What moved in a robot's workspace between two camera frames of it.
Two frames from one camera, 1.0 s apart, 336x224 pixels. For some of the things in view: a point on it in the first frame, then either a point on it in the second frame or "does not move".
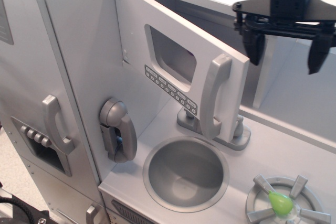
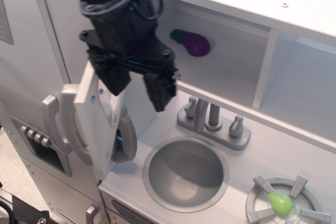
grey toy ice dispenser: (42, 147) does not move
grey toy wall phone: (118, 131) does not move
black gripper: (292, 9) -> (128, 36)
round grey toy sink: (186, 174) does not move
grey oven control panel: (131, 214) does not move
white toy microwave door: (177, 57) -> (97, 106)
